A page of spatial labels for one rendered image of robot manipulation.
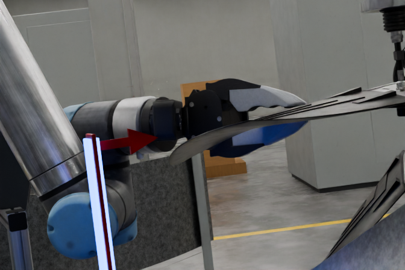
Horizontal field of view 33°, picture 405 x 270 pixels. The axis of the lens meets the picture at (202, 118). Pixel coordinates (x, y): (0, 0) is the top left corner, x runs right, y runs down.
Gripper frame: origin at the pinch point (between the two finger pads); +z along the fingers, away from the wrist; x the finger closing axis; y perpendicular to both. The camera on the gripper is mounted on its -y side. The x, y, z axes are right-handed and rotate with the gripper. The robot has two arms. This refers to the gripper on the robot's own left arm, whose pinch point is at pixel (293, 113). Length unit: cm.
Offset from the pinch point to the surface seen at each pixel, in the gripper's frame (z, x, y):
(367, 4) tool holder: 9.4, -10.8, -0.1
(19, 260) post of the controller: -52, 19, 8
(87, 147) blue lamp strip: -9.7, 2.6, -24.2
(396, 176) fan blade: 7.6, 8.2, 12.9
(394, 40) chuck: 11.2, -7.1, 2.7
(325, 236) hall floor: -155, 75, 409
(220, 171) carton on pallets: -401, 38, 698
